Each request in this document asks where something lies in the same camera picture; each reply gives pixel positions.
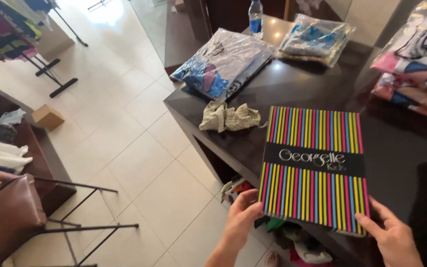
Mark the crumpled beige striped cloth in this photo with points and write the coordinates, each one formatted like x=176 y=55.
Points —
x=228 y=118

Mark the person's right hand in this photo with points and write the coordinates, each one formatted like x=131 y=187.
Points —
x=395 y=241

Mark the small cardboard box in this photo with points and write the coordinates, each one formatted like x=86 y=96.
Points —
x=48 y=117

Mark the person's left hand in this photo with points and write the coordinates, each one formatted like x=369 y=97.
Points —
x=240 y=218

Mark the plastic bag with blue garment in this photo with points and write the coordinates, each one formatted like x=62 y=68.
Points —
x=222 y=63

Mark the person's foot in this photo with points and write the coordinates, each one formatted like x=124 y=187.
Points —
x=271 y=259

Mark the clothes rack with hanging garments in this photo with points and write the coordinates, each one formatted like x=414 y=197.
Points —
x=7 y=28

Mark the brown leather stool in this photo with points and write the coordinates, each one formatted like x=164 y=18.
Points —
x=6 y=218

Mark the black metal rack frame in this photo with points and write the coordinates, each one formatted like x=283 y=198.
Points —
x=83 y=222

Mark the heap of clothes under table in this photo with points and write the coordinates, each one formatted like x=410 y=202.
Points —
x=272 y=230

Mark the stack of bagged printed garments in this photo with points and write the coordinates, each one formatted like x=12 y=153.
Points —
x=415 y=63

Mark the small plastic bag with garment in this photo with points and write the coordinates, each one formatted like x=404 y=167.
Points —
x=315 y=39

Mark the clear plastic water bottle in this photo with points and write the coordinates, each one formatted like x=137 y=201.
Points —
x=255 y=18

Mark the striped multicolour gift box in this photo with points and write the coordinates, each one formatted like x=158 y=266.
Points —
x=313 y=167

